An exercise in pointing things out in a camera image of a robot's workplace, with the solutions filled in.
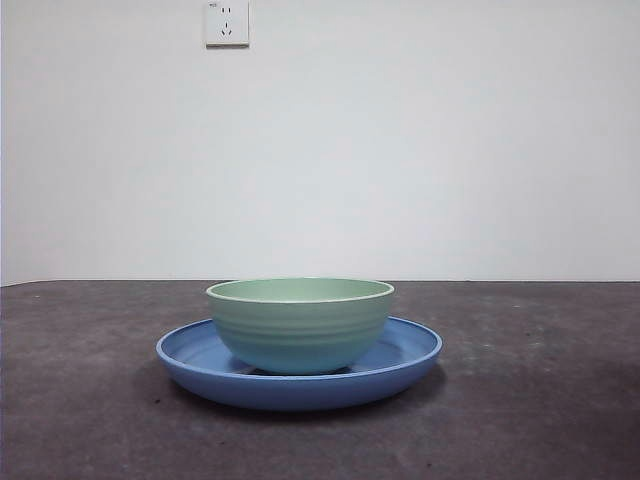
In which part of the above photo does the blue round plate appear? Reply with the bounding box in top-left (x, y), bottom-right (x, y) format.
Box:
top-left (155, 315), bottom-right (444, 412)

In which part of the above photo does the white wall socket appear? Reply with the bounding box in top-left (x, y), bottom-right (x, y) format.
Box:
top-left (205, 0), bottom-right (251, 50)

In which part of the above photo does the green ribbed bowl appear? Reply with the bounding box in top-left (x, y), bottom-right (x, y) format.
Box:
top-left (205, 277), bottom-right (395, 375)

